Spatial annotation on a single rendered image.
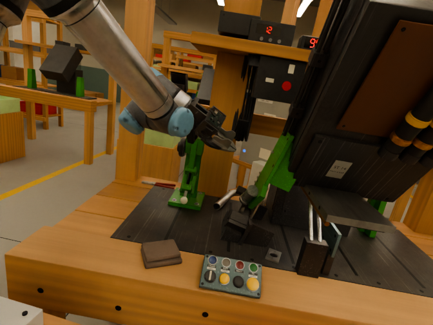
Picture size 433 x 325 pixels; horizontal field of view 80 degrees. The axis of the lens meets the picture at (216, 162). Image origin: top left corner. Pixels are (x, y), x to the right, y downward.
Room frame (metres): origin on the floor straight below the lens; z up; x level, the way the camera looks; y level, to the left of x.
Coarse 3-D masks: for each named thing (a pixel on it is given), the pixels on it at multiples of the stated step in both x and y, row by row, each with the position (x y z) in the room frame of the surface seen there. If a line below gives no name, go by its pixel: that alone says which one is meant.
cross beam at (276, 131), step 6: (258, 114) 1.21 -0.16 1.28; (252, 120) 1.19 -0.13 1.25; (258, 120) 1.19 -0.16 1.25; (264, 120) 1.19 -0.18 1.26; (270, 120) 1.19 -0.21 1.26; (276, 120) 1.19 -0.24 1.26; (282, 120) 1.19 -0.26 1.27; (252, 126) 1.19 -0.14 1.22; (258, 126) 1.19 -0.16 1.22; (264, 126) 1.19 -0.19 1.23; (270, 126) 1.19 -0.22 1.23; (276, 126) 1.19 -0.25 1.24; (282, 126) 1.19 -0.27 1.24; (252, 132) 1.19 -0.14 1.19; (258, 132) 1.19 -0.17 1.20; (264, 132) 1.19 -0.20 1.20; (270, 132) 1.19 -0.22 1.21; (276, 132) 1.19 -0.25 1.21
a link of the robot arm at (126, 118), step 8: (128, 104) 0.71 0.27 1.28; (136, 104) 0.70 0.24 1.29; (128, 112) 0.69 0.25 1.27; (136, 112) 0.68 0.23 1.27; (120, 120) 0.68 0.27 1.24; (128, 120) 0.67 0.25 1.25; (136, 120) 0.68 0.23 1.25; (144, 120) 0.66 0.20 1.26; (128, 128) 0.70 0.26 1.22; (136, 128) 0.68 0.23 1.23
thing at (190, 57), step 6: (180, 54) 8.21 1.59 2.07; (180, 60) 8.21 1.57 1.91; (192, 60) 7.70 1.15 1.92; (198, 60) 7.69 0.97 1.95; (204, 60) 7.68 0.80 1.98; (210, 60) 7.71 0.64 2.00; (186, 66) 7.83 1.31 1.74; (192, 66) 7.81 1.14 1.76; (252, 66) 7.63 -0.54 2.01; (192, 72) 7.81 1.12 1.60; (192, 84) 7.79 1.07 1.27; (198, 84) 7.97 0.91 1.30; (192, 90) 7.70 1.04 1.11; (246, 96) 7.67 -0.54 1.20
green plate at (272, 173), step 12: (288, 132) 0.77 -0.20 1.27; (276, 144) 0.83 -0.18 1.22; (288, 144) 0.73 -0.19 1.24; (276, 156) 0.76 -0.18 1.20; (288, 156) 0.74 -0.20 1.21; (264, 168) 0.82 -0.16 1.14; (276, 168) 0.73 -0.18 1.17; (264, 180) 0.75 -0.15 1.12; (276, 180) 0.74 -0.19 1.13; (288, 180) 0.74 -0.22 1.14
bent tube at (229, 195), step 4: (228, 192) 1.06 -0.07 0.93; (232, 192) 1.07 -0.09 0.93; (224, 196) 1.01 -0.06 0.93; (228, 196) 1.03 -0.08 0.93; (232, 196) 1.06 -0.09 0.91; (220, 200) 0.97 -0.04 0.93; (224, 200) 0.98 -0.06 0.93; (228, 200) 1.02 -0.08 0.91; (264, 200) 1.07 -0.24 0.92; (216, 204) 0.96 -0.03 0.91; (220, 204) 0.94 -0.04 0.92; (264, 204) 1.10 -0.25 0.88; (216, 208) 0.94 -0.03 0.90
